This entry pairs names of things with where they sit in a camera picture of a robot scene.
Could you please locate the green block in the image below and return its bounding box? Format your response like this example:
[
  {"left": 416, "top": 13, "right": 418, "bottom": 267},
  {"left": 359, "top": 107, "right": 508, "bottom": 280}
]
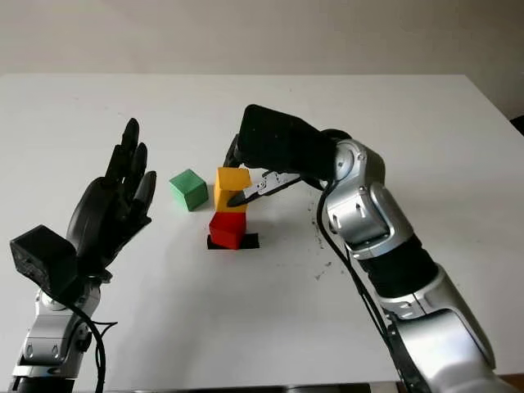
[{"left": 169, "top": 168, "right": 208, "bottom": 212}]

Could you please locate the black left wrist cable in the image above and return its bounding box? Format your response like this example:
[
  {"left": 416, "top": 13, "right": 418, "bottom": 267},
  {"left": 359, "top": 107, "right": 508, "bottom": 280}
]
[{"left": 61, "top": 302, "right": 120, "bottom": 393}]

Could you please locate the black tape strip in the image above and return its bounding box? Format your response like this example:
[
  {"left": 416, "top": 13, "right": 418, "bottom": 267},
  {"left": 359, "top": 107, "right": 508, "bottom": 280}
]
[{"left": 206, "top": 232, "right": 260, "bottom": 251}]

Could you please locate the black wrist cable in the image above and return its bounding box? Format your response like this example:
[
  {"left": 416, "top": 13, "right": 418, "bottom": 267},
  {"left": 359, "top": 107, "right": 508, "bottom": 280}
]
[
  {"left": 317, "top": 183, "right": 427, "bottom": 393},
  {"left": 61, "top": 302, "right": 120, "bottom": 393}
]

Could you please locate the yellow block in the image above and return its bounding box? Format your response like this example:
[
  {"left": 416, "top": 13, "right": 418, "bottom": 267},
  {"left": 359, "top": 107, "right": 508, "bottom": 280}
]
[{"left": 213, "top": 166, "right": 251, "bottom": 215}]

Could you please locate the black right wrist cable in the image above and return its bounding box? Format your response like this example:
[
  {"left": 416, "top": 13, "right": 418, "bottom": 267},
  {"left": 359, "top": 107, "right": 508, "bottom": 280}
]
[{"left": 317, "top": 183, "right": 427, "bottom": 393}]

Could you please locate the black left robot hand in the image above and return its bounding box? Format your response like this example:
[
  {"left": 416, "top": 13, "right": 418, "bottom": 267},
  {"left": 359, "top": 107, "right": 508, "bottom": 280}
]
[{"left": 65, "top": 118, "right": 158, "bottom": 279}]

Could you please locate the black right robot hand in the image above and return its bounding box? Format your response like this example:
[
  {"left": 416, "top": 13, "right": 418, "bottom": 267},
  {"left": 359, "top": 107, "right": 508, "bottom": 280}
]
[{"left": 223, "top": 133, "right": 329, "bottom": 208}]

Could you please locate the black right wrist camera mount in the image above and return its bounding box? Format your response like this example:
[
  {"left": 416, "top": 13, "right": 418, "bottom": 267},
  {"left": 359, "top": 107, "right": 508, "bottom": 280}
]
[{"left": 236, "top": 104, "right": 341, "bottom": 183}]

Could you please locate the red block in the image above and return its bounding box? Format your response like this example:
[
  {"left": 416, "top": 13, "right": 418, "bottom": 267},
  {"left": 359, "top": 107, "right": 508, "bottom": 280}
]
[{"left": 208, "top": 210, "right": 248, "bottom": 251}]

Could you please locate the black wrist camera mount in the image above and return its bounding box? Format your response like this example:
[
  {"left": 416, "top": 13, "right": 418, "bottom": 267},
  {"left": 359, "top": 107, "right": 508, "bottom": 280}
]
[
  {"left": 9, "top": 224, "right": 79, "bottom": 300},
  {"left": 236, "top": 104, "right": 341, "bottom": 183}
]

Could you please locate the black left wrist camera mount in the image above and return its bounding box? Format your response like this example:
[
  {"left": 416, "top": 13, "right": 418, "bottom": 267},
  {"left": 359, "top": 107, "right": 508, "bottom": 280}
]
[{"left": 9, "top": 224, "right": 79, "bottom": 300}]

